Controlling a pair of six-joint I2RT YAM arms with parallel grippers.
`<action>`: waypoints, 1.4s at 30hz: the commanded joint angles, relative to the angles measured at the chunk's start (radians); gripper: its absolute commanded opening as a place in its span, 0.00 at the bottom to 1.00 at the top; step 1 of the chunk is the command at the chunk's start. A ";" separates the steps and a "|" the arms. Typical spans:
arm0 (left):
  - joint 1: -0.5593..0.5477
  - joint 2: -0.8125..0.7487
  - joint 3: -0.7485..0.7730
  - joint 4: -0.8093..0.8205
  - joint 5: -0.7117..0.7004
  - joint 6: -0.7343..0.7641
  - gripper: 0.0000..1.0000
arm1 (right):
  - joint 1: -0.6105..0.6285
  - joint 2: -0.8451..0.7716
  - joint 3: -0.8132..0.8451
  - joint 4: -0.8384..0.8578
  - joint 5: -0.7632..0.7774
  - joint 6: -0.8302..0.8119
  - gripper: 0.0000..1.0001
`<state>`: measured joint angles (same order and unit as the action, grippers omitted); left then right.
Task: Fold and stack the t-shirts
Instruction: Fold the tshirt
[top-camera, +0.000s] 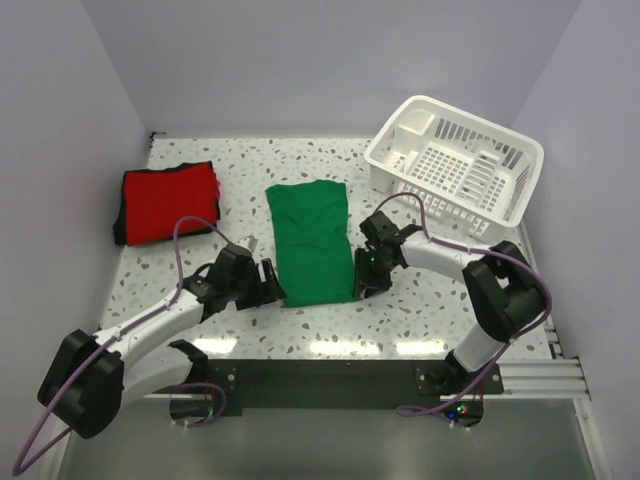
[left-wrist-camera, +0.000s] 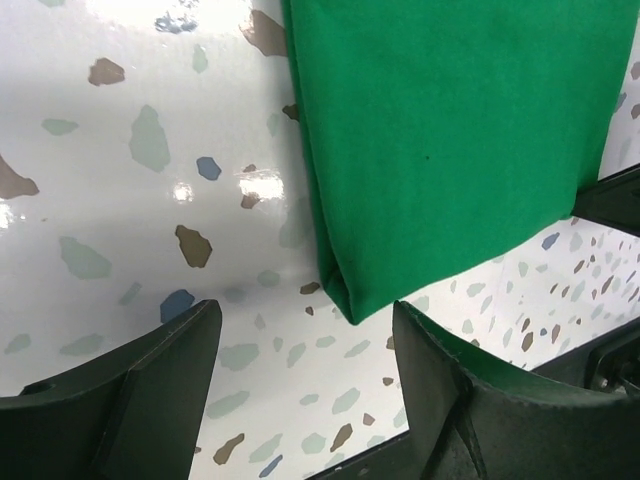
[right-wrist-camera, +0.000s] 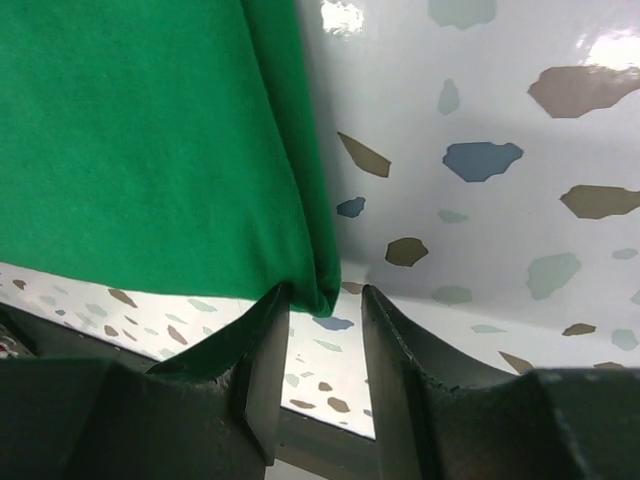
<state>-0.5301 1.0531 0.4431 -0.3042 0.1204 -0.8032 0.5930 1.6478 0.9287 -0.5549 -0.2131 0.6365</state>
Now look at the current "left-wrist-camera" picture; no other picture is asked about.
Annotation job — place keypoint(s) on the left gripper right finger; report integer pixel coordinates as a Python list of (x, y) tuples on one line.
[(473, 415)]

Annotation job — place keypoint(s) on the green t-shirt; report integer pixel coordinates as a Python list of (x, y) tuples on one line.
[(440, 134)]

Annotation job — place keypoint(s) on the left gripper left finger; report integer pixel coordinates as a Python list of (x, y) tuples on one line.
[(132, 413)]

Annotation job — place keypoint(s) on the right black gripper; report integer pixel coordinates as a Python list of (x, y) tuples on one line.
[(612, 201)]

